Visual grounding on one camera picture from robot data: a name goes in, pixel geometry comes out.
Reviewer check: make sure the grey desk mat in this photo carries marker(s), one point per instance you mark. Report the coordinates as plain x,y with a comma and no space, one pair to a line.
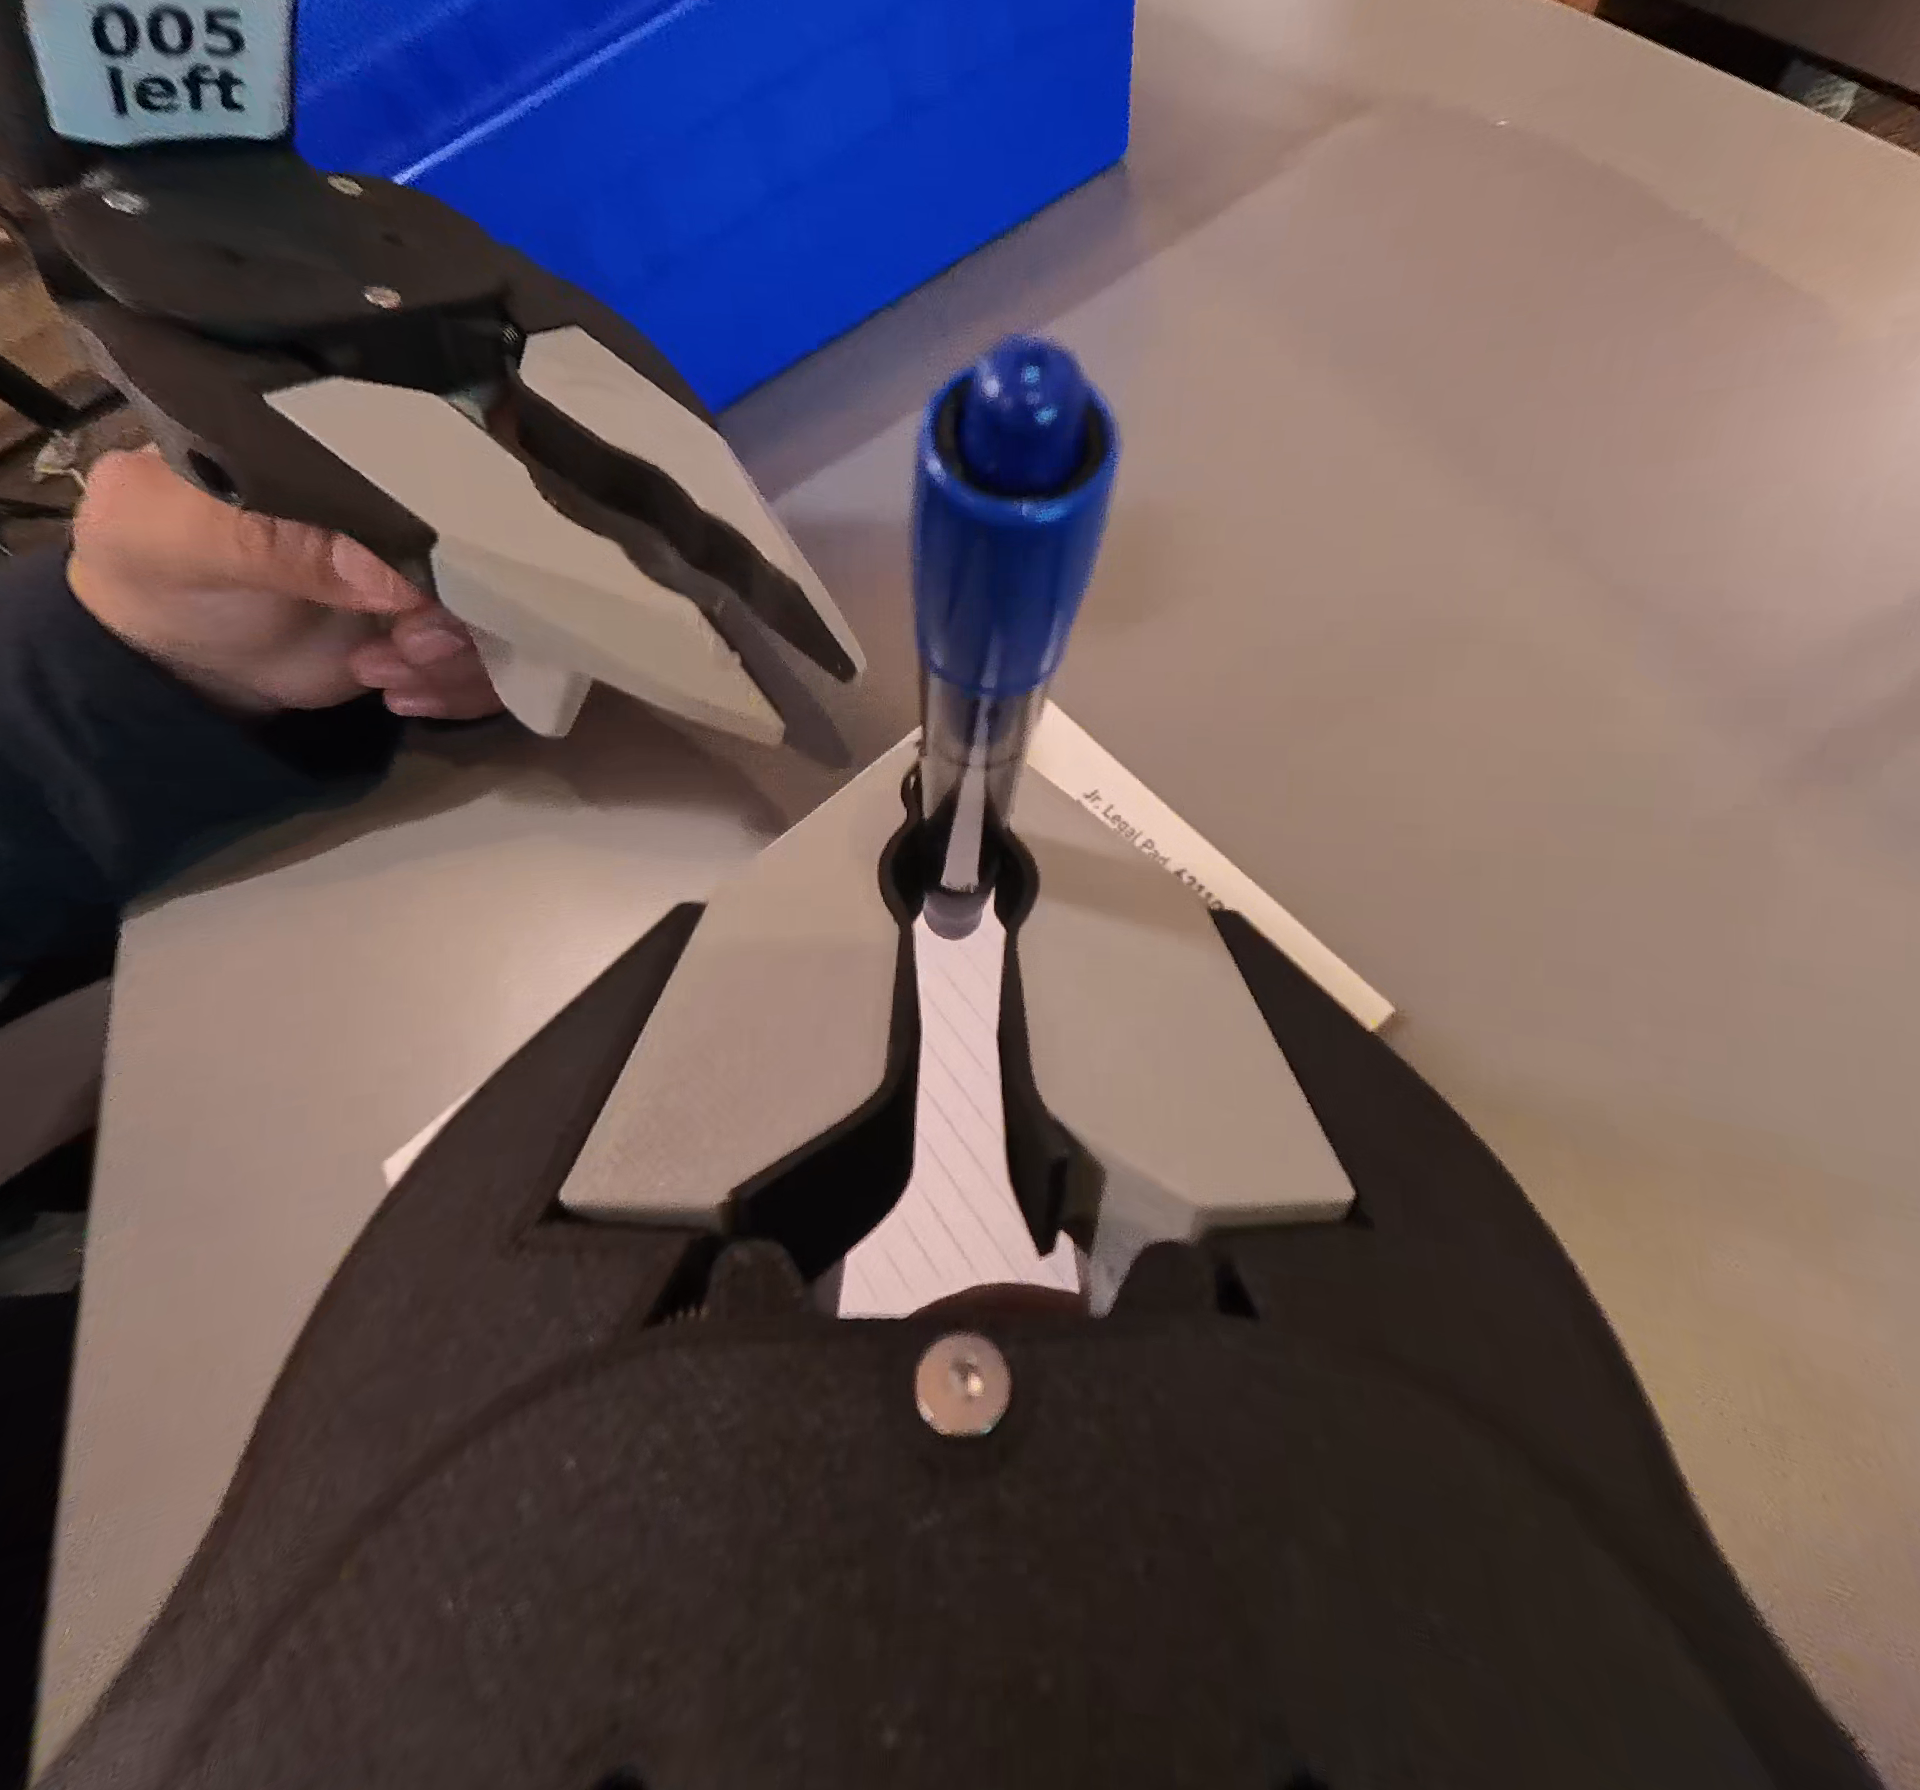
1500,545

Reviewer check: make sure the blue plastic bin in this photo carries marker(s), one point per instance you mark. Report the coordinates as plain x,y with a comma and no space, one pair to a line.
721,124

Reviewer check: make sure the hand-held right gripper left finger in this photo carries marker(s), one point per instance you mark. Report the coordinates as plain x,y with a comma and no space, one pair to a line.
750,1041

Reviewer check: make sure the white lined notepad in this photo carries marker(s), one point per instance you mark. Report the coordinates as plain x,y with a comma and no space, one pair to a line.
961,1144

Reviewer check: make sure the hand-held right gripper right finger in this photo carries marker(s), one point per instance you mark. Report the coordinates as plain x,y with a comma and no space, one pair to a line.
1185,1054

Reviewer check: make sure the blue pen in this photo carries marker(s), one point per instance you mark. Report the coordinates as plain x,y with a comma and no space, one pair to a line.
1013,545

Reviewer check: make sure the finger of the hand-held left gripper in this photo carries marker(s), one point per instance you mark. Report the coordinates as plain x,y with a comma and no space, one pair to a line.
480,531
660,454

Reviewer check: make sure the person's left hand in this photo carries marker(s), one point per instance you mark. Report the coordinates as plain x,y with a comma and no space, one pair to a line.
254,605

